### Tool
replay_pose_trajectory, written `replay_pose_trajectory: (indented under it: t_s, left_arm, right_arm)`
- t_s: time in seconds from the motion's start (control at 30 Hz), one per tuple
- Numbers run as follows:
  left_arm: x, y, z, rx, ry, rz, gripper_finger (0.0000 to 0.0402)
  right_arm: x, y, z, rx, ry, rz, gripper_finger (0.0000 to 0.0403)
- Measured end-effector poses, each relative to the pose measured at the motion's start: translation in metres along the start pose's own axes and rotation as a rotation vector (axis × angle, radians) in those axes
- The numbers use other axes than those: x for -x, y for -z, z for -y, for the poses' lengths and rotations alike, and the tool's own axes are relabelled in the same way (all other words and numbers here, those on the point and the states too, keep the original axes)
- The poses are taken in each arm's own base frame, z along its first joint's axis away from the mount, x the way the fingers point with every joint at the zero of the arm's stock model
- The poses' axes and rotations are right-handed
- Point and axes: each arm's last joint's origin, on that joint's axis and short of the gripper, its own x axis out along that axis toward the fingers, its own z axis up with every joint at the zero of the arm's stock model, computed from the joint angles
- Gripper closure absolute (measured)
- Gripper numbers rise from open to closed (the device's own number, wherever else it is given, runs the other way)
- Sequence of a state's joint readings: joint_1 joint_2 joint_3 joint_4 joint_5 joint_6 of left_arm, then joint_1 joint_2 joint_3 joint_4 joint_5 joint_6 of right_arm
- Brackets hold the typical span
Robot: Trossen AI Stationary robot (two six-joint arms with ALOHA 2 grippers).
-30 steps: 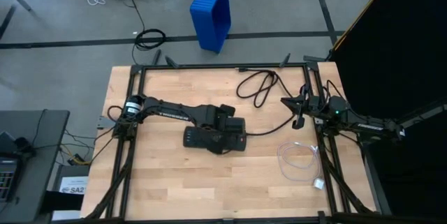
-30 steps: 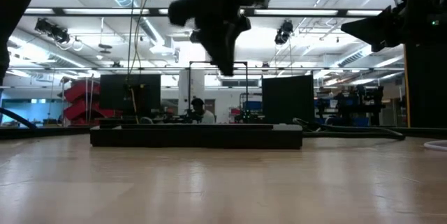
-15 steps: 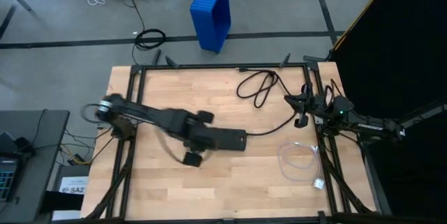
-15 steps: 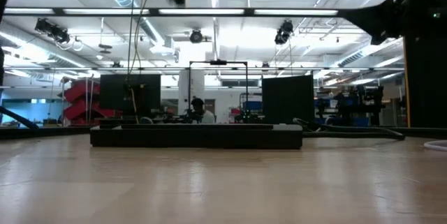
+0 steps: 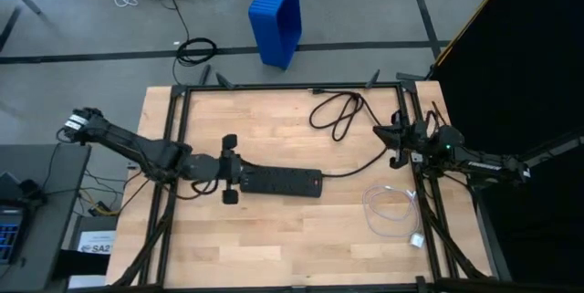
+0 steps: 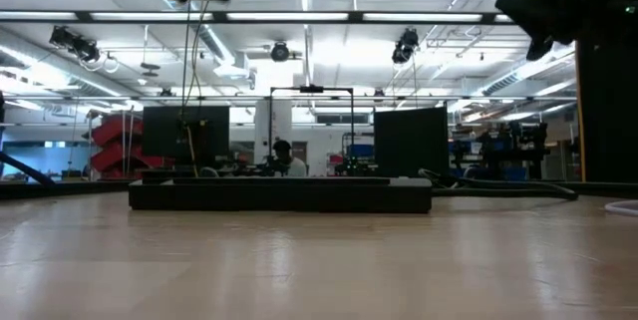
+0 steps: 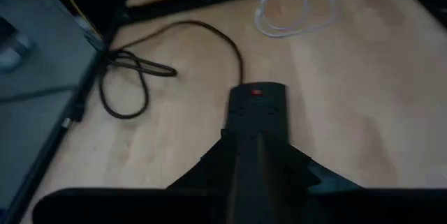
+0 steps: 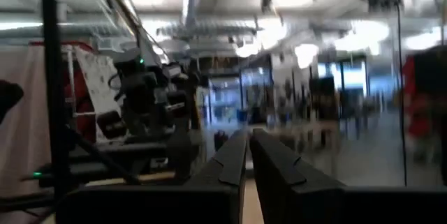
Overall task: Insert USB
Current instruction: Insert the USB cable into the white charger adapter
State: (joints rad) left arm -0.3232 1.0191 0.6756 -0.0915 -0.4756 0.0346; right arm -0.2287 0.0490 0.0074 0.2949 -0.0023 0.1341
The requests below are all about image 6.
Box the black power strip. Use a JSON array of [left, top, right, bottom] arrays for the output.
[[128, 175, 433, 214]]

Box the LED light bar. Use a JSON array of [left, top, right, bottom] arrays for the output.
[[0, 9, 517, 25]]

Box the black curtain panel yellow edge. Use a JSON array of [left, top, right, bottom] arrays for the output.
[[575, 39, 638, 184]]

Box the black robot workstation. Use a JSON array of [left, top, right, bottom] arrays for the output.
[[448, 120, 550, 181]]

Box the wide black screen panel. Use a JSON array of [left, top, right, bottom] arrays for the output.
[[142, 105, 231, 160]]

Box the red shelf rack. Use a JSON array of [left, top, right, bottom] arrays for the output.
[[89, 113, 173, 181]]

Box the tall black screen panel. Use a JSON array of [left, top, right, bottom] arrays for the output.
[[373, 106, 450, 178]]

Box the person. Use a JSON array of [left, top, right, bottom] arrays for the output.
[[271, 139, 308, 178]]

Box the small blue crate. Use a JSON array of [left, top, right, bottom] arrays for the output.
[[347, 143, 375, 159]]

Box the long black hanging camera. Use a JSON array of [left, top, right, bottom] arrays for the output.
[[48, 25, 102, 64]]

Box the round black hanging camera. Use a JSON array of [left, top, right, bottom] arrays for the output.
[[270, 41, 291, 63]]

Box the double black hanging camera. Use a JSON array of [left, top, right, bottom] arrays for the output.
[[391, 27, 420, 65]]

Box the thin black frame rig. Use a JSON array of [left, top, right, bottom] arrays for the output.
[[268, 85, 356, 174]]

